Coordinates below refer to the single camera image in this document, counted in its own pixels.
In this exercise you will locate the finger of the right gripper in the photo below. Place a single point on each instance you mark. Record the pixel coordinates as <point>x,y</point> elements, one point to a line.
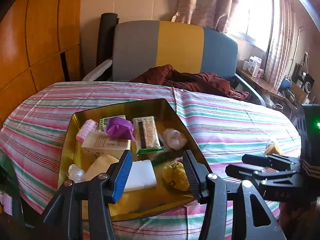
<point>274,161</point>
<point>258,178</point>

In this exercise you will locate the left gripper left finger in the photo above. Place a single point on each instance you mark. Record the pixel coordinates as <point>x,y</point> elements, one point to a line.
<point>62,218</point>

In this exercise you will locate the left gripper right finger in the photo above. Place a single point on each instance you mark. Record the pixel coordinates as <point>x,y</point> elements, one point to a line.
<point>252,219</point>

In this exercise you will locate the yellow sponge with sock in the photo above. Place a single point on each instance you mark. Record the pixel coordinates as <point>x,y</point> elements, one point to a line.
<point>273,147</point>

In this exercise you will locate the yellow plush toy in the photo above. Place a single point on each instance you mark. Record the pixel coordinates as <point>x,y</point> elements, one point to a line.
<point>175,175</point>

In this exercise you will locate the beige cardboard box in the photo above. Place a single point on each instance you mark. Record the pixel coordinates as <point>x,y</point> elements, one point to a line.
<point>100,143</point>

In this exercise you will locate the white foam block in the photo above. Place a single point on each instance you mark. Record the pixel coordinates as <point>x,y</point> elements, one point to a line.
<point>141,176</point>

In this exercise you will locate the white ball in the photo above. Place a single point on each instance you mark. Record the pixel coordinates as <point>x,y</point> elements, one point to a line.
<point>174,139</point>

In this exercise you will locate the pink roll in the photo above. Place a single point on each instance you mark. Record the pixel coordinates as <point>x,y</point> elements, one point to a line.
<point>89,126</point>

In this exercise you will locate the green cream box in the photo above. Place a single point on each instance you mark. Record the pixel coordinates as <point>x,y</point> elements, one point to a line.
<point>103,122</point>

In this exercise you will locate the purple snack packet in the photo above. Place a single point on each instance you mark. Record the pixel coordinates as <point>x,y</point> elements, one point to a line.
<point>120,128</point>

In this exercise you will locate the green biscuit packet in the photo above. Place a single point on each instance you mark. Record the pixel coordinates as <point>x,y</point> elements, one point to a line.
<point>146,136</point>

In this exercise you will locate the blue round container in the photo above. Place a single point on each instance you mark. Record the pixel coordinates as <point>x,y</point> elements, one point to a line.
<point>285,84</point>

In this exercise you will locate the wooden side desk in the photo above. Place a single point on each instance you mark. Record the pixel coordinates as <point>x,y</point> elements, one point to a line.
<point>260,83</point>

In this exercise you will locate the gold rectangular tray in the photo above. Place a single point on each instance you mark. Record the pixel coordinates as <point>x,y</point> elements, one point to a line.
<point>146,193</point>

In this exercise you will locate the white boxes on desk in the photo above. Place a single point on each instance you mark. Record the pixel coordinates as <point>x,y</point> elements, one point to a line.
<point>252,66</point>

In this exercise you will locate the dark red blanket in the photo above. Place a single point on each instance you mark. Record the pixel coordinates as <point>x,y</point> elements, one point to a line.
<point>208,83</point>

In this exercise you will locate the grey yellow blue armchair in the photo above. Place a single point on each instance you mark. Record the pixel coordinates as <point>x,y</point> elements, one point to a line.
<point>136,46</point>

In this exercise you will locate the wooden wardrobe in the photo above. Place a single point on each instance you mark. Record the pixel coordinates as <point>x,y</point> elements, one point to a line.
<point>40,45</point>

